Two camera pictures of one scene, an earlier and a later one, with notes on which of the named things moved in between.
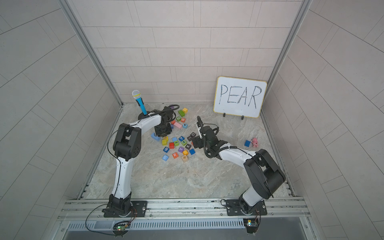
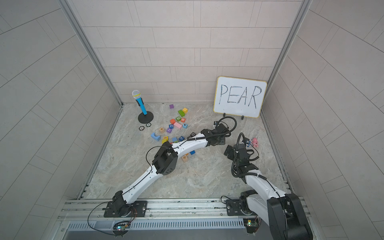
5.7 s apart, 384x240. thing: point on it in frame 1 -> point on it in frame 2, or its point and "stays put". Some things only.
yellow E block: [164, 141] stays put
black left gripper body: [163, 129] -> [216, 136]
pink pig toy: [255, 142] stays put
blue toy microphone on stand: [136, 94] stays put
